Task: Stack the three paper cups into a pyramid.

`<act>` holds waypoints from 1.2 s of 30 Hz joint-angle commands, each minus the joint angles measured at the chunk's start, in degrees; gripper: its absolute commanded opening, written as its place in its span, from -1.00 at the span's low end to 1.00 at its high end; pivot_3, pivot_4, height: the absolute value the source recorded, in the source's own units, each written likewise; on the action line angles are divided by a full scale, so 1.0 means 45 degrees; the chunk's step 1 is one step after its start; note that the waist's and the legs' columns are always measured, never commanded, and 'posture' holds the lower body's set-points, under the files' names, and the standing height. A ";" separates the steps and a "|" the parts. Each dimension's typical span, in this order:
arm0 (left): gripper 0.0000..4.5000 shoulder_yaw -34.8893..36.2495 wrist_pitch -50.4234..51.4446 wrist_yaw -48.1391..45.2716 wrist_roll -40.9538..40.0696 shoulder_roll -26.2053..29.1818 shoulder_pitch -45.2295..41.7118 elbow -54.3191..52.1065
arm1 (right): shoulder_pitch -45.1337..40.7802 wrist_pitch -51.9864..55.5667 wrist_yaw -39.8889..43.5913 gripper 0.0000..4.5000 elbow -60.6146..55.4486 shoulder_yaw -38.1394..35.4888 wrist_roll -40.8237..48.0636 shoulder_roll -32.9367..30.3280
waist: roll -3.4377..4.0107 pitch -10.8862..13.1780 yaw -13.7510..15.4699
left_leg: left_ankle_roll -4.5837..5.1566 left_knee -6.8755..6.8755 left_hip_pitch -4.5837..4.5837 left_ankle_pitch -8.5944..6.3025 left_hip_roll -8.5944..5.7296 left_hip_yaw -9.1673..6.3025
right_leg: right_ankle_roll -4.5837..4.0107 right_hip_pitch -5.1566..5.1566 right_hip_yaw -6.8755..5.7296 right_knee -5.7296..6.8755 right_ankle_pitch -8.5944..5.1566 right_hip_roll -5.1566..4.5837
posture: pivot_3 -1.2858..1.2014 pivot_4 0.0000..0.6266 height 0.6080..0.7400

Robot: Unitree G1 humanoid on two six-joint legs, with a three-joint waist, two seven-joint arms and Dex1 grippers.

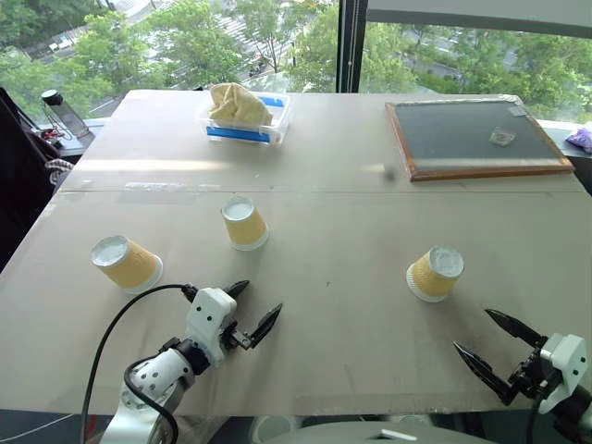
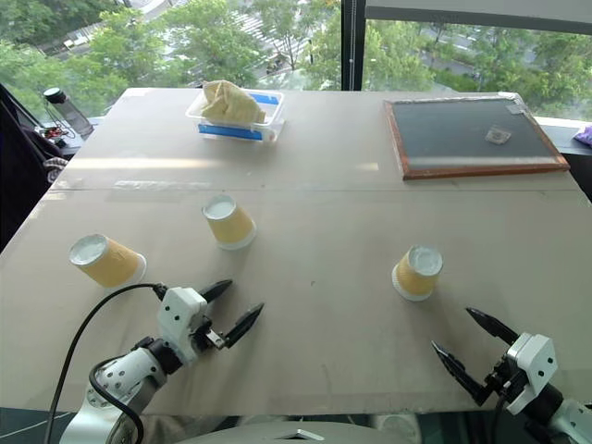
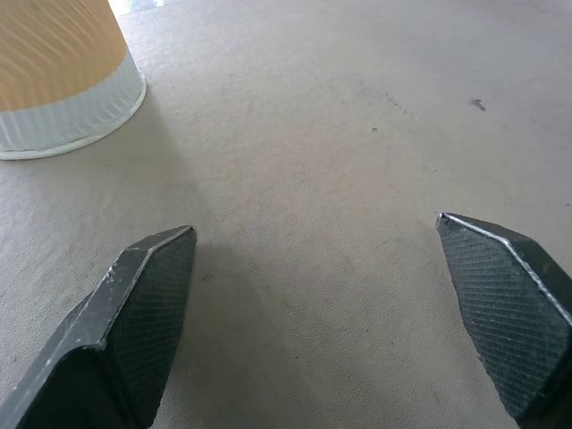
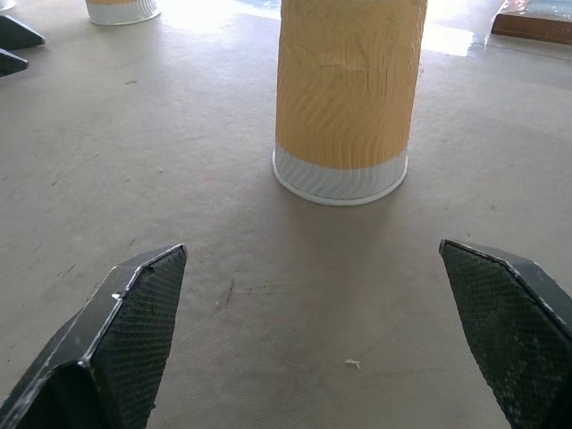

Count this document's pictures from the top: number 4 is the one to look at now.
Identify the yellow white ribbed paper cup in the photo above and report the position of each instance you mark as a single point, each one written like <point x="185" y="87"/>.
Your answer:
<point x="344" y="98"/>
<point x="121" y="11"/>

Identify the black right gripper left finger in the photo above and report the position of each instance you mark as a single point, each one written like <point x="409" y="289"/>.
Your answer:
<point x="120" y="339"/>

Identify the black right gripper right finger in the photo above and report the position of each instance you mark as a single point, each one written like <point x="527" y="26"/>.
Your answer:
<point x="518" y="330"/>

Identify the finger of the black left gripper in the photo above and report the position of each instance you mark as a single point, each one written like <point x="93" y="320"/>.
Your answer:
<point x="11" y="62"/>
<point x="18" y="33"/>

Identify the brown wooden board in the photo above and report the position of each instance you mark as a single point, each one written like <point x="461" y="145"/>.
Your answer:
<point x="534" y="24"/>

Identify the small white paper scrap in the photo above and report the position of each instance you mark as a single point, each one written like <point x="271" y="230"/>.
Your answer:
<point x="353" y="364"/>

